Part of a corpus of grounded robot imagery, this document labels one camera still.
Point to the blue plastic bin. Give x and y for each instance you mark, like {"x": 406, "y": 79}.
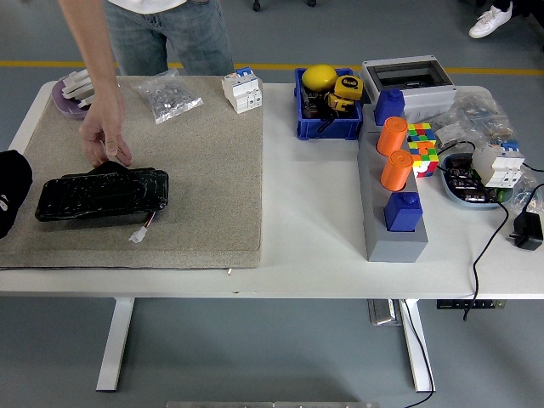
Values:
{"x": 327, "y": 129}

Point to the black table control panel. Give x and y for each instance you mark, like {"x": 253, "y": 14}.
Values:
{"x": 467, "y": 304}

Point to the orange cylinder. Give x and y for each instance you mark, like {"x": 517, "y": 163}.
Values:
{"x": 391, "y": 138}
{"x": 395, "y": 172}

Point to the person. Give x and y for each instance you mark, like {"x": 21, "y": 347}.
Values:
{"x": 200, "y": 42}

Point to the white plastic rail piece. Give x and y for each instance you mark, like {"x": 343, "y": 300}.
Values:
{"x": 85, "y": 101}
{"x": 76, "y": 85}

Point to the yellow round object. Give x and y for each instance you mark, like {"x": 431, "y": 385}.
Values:
{"x": 319, "y": 77}

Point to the purple plastic tray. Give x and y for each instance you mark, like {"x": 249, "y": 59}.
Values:
{"x": 64, "y": 108}

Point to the colourful puzzle cube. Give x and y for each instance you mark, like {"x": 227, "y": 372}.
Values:
{"x": 423, "y": 149}

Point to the white sneaker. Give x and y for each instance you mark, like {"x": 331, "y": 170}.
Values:
{"x": 489, "y": 23}

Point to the clear bag of parts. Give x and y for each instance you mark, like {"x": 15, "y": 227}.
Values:
{"x": 531, "y": 178}
{"x": 476, "y": 112}

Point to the white table leg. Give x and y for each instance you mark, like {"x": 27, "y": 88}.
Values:
{"x": 115, "y": 348}
{"x": 418, "y": 357}

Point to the clear bag of screws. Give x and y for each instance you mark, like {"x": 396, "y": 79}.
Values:
{"x": 168, "y": 98}

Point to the grey block holder base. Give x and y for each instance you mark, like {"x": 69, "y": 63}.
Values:
{"x": 395, "y": 248}

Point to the person's right hand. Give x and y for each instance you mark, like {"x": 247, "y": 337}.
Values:
{"x": 102, "y": 123}

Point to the grey metal box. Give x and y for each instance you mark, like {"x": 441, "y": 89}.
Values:
{"x": 382, "y": 312}

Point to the person's right forearm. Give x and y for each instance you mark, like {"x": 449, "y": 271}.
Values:
{"x": 89, "y": 51}

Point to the light blue bowl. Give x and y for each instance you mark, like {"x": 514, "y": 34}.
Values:
{"x": 467, "y": 204}

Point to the grey electrical enclosure box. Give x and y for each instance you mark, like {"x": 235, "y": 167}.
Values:
{"x": 429, "y": 100}

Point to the grey-brown mat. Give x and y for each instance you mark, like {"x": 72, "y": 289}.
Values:
{"x": 204, "y": 178}

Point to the glossy black panel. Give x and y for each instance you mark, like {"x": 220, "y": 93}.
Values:
{"x": 102, "y": 195}

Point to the white circuit breaker blue levers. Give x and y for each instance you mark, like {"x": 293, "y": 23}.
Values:
{"x": 497, "y": 168}
{"x": 240, "y": 91}

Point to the black rag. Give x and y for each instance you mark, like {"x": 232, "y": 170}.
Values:
{"x": 15, "y": 187}

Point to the blue block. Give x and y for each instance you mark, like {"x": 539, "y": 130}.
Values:
{"x": 401, "y": 214}
{"x": 387, "y": 108}

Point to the large yellow tape measure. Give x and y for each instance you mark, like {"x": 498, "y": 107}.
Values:
{"x": 348, "y": 87}

